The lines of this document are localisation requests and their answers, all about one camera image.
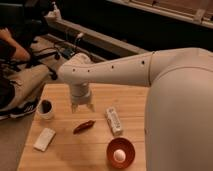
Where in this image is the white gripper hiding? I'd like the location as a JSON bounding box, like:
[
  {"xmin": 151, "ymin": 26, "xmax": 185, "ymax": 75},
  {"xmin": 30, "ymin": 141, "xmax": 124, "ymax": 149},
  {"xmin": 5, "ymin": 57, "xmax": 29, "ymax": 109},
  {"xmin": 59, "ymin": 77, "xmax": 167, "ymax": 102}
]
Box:
[{"xmin": 69, "ymin": 83, "xmax": 95, "ymax": 113}]

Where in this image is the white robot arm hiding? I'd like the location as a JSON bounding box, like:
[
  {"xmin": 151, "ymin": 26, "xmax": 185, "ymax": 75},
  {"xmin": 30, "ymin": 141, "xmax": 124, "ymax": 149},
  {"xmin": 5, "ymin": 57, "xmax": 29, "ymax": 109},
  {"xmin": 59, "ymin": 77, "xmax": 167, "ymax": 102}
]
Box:
[{"xmin": 58, "ymin": 48, "xmax": 213, "ymax": 171}]

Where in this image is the person's forearm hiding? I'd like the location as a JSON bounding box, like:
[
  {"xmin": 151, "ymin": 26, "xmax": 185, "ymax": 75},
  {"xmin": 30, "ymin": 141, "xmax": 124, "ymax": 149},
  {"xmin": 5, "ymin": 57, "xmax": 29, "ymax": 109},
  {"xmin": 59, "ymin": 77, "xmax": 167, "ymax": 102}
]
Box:
[{"xmin": 0, "ymin": 28, "xmax": 30, "ymax": 61}]

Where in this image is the red chili pepper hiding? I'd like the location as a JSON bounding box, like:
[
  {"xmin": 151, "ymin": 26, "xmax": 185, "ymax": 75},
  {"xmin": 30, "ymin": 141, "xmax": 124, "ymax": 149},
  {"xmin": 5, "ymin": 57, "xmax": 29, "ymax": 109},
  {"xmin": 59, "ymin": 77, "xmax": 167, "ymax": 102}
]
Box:
[{"xmin": 73, "ymin": 120, "xmax": 95, "ymax": 134}]

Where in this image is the white cup with dark inside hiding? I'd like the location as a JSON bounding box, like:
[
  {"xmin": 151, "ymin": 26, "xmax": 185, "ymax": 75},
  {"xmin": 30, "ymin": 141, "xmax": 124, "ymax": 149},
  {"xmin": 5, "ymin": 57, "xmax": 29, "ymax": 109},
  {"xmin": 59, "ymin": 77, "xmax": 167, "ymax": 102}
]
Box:
[{"xmin": 37, "ymin": 99, "xmax": 54, "ymax": 120}]

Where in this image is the white flat sponge block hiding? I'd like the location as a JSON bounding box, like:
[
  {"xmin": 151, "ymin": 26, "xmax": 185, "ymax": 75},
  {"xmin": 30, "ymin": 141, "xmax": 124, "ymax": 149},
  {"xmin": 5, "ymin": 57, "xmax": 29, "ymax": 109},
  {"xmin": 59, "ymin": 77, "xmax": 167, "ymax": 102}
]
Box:
[{"xmin": 33, "ymin": 128, "xmax": 56, "ymax": 152}]

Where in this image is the red bowl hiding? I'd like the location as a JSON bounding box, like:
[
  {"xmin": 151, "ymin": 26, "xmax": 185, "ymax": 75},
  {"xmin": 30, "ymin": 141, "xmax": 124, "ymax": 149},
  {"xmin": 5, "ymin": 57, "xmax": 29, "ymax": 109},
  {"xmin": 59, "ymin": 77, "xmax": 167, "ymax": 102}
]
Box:
[{"xmin": 106, "ymin": 138, "xmax": 135, "ymax": 169}]

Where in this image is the black sneaker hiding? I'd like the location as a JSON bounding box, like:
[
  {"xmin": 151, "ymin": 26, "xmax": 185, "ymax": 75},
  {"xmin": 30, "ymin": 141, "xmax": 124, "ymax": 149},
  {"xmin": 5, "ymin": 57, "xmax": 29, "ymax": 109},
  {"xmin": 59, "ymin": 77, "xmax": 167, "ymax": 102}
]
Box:
[{"xmin": 0, "ymin": 99, "xmax": 38, "ymax": 120}]

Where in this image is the white egg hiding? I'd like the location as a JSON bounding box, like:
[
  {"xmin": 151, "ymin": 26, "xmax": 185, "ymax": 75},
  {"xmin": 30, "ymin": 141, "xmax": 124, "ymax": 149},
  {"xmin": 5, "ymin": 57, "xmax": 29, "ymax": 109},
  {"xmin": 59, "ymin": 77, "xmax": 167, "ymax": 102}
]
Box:
[{"xmin": 113, "ymin": 149, "xmax": 126, "ymax": 163}]

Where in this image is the white spray bottle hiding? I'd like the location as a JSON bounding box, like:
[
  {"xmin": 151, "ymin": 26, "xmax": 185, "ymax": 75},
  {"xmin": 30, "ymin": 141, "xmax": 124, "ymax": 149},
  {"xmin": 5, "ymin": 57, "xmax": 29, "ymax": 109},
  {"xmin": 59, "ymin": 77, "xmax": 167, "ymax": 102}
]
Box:
[{"xmin": 46, "ymin": 1, "xmax": 62, "ymax": 20}]

